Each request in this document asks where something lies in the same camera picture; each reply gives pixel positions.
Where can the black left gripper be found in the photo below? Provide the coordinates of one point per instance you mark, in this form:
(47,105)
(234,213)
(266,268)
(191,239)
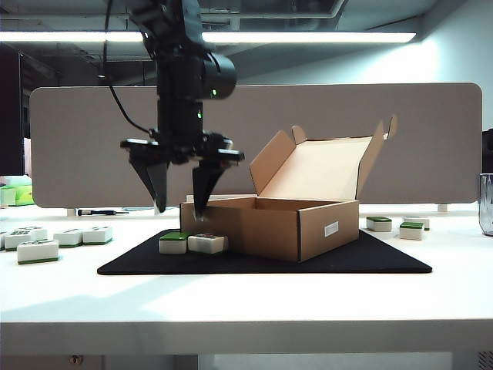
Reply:
(181,127)

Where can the green-backed mahjong tile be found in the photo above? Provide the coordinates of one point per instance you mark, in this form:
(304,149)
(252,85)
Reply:
(173,244)
(378,224)
(411,231)
(17,241)
(2,241)
(98,235)
(37,252)
(38,232)
(421,220)
(68,238)

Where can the five bamboo mahjong tile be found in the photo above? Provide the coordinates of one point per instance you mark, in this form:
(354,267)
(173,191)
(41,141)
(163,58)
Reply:
(206,243)

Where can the brown cardboard box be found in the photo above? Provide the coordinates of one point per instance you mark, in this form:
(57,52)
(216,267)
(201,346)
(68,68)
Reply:
(269,231)

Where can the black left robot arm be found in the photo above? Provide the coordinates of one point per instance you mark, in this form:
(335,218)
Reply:
(177,38)

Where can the black screwdriver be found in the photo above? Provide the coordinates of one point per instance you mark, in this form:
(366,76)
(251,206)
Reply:
(96,212)

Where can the black rectangular mat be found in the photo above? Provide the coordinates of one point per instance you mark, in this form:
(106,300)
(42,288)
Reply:
(231,266)

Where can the white divider foot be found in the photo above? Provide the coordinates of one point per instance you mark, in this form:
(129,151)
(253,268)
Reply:
(71,212)
(443,208)

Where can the dark monitor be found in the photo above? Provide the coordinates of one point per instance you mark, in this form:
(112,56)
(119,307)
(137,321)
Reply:
(9,115)

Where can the long ceiling light strip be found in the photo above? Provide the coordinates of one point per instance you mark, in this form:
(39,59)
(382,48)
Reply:
(308,37)

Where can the grey-brown desk divider panel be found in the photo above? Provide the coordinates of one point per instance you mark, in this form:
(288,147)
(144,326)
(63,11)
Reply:
(423,154)

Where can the clear glass cup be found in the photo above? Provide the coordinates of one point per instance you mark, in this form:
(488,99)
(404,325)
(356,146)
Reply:
(486,208)

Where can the black background object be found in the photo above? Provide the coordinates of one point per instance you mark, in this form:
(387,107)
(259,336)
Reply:
(488,139)

